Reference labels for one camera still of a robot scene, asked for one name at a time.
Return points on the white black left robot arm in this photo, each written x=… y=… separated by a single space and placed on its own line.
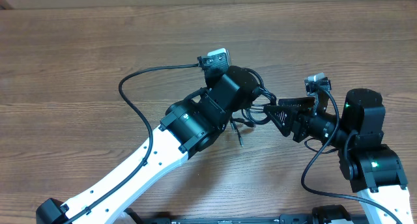
x=189 y=126

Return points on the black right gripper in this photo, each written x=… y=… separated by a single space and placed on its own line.
x=300 y=124

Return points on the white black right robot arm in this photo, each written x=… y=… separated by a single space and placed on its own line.
x=375 y=172

